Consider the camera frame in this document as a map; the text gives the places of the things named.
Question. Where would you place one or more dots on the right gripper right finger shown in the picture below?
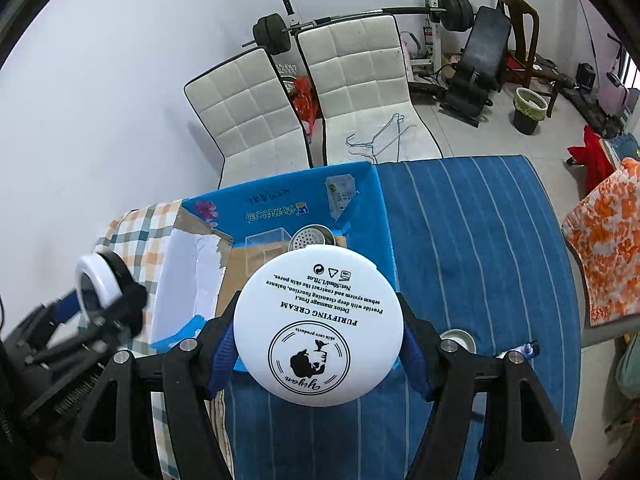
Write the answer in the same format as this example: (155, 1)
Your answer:
(522, 438)

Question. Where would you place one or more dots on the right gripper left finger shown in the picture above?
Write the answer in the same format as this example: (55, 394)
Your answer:
(114, 436)

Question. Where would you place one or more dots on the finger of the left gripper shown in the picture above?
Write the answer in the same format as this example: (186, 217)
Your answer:
(116, 320)
(59, 311)

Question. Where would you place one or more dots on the round white black device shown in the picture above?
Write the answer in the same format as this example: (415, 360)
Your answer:
(101, 278)

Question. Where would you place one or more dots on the clear acrylic box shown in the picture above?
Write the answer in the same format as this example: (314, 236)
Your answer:
(274, 240)

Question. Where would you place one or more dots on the white cream jar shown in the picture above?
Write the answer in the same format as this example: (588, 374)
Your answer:
(318, 326)

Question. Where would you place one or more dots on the perforated steel tin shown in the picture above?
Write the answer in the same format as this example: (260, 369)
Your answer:
(313, 234)

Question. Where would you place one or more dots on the gold tin lid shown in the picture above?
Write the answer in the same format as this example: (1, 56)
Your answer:
(461, 337)

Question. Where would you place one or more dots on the plaid orange teal cloth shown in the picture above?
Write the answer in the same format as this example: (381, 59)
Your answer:
(141, 238)

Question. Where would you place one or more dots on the blue cardboard box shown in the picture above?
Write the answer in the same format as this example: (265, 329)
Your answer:
(202, 271)

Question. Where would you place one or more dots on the blue striped cloth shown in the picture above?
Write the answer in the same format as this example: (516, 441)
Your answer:
(476, 246)

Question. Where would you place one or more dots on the orange floral cloth chair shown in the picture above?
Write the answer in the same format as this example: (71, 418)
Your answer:
(604, 232)

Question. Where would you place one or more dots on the left white padded chair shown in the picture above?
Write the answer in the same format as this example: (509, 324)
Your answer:
(244, 108)

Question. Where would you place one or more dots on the white padded chair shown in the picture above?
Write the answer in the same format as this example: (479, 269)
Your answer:
(358, 70)
(244, 108)

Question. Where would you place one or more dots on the red cloth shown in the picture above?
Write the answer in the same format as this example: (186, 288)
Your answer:
(593, 156)

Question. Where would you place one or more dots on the black trash bin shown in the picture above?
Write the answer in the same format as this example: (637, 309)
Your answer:
(529, 110)

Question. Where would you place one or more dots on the right white padded chair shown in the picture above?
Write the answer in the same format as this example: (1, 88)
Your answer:
(358, 70)

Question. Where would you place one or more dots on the black weight bench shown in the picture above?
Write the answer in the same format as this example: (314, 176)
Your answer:
(478, 71)

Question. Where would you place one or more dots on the brown wooden chair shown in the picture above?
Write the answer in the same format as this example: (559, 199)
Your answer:
(523, 63)

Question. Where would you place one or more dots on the white squat rack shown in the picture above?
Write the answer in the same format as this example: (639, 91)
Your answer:
(279, 33)

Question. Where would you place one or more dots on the wire clothes hangers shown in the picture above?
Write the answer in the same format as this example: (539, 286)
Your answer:
(380, 143)

